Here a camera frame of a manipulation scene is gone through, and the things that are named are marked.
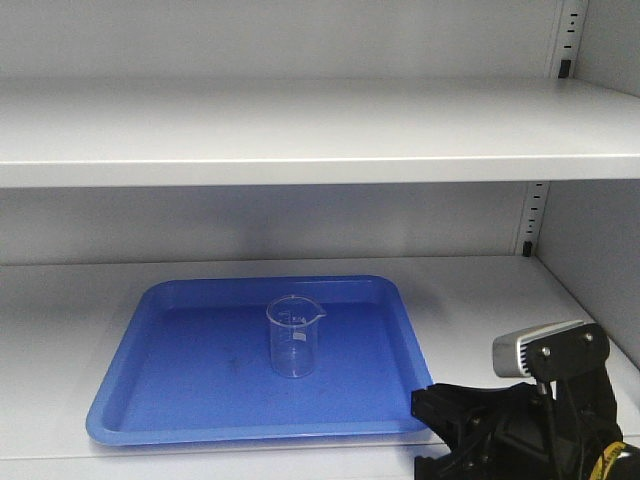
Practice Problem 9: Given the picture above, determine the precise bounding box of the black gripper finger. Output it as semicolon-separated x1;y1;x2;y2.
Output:
411;383;500;445
413;452;469;480

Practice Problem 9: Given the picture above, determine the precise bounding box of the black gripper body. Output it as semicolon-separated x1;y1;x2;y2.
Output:
464;323;625;479

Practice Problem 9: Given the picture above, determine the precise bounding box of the clear glass beaker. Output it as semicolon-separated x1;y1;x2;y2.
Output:
266;294;327;379

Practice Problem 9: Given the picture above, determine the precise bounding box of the upper grey cabinet shelf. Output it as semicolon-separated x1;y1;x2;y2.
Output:
1;79;639;188

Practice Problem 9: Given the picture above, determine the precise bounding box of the blue plastic tray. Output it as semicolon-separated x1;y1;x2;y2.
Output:
86;275;431;446

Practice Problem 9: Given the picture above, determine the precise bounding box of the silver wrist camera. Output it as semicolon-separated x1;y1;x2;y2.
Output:
492;319;586;379

